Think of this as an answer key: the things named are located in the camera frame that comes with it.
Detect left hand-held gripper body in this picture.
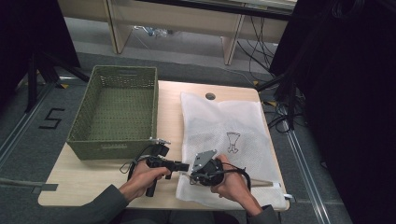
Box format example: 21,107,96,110
145,137,173,198

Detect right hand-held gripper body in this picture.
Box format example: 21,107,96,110
190,149,225,187

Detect white mesh laundry bag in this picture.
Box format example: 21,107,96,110
175,91,293,211

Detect green woven basket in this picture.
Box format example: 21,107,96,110
65,64,159,161

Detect person's right hand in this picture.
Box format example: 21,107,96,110
210,154,255,209

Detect person's left hand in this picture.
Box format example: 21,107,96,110
122,161,172,200

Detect black metal stand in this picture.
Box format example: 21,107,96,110
24,50,92,113
256,71,297,131

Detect clear plastic wrap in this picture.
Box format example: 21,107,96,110
134,25,174,38

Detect grey floor strip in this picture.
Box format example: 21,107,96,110
0,176,59,194

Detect black curtain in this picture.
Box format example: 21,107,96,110
269,0,396,224
0,0,81,106

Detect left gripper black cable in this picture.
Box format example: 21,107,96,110
120,145,157,182

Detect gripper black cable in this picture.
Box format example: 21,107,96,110
222,161,252,191
120,145,157,182

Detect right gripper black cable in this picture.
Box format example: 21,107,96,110
222,161,252,191

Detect metal floor rail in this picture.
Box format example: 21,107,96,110
0,82,57,167
278,105,332,224

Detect black floor cables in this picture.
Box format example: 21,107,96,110
236,15,307,134

